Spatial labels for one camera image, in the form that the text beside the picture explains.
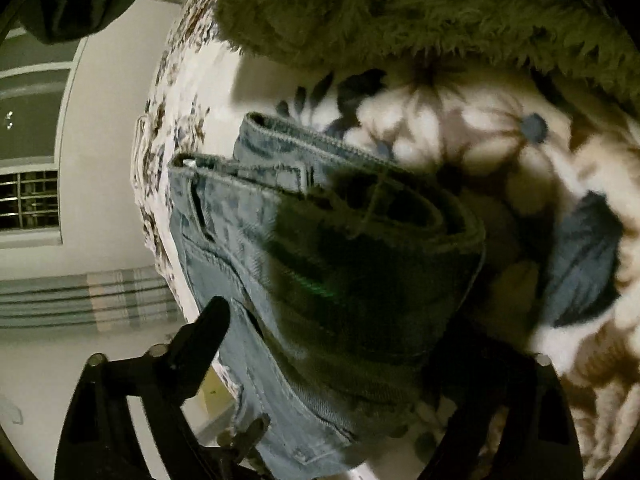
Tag floral bed quilt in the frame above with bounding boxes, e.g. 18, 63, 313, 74
131, 0, 639, 479

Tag dark green fleece blanket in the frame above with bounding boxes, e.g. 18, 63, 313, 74
215, 0, 639, 104

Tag white frame window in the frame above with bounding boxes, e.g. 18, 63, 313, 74
1, 25, 86, 249

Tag grey striped curtain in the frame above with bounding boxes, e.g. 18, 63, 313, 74
1, 266, 182, 333

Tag ripped blue denim shorts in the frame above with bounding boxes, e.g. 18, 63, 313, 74
167, 113, 486, 479

